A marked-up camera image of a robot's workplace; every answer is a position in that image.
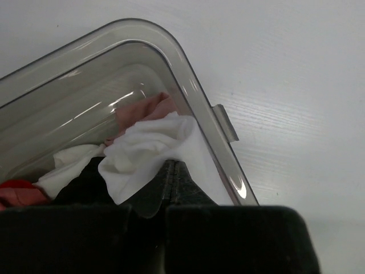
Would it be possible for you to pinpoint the rolled black t-shirt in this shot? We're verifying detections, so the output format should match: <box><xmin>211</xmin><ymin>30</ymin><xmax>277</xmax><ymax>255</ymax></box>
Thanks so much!
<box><xmin>51</xmin><ymin>156</ymin><xmax>114</xmax><ymax>206</ymax></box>

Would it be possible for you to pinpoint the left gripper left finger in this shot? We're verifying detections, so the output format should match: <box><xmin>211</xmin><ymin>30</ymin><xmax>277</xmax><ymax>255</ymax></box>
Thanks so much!
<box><xmin>122</xmin><ymin>160</ymin><xmax>175</xmax><ymax>219</ymax></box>

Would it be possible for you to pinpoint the white printed t-shirt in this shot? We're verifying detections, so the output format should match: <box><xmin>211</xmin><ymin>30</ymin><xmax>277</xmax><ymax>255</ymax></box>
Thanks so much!
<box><xmin>98</xmin><ymin>112</ymin><xmax>233</xmax><ymax>206</ymax></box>

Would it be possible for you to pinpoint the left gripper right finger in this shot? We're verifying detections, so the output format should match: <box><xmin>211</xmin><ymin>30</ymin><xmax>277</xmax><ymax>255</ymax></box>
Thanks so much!
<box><xmin>171</xmin><ymin>160</ymin><xmax>217</xmax><ymax>206</ymax></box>

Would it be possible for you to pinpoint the clear plastic storage bin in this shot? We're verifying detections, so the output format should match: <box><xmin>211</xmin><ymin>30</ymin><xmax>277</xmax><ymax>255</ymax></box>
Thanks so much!
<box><xmin>1</xmin><ymin>19</ymin><xmax>258</xmax><ymax>205</ymax></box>

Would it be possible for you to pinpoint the rolled pink printed t-shirt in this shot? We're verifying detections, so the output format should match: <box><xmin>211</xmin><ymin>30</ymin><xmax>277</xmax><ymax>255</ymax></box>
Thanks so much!
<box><xmin>104</xmin><ymin>92</ymin><xmax>179</xmax><ymax>146</ymax></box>

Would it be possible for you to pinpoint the rolled white t-shirt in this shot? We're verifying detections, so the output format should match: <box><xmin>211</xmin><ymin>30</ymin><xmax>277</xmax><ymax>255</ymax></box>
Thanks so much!
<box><xmin>34</xmin><ymin>144</ymin><xmax>106</xmax><ymax>199</ymax></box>

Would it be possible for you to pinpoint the rolled red t-shirt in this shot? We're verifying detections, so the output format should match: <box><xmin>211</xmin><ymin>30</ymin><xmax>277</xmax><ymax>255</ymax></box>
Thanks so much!
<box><xmin>1</xmin><ymin>180</ymin><xmax>51</xmax><ymax>211</ymax></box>

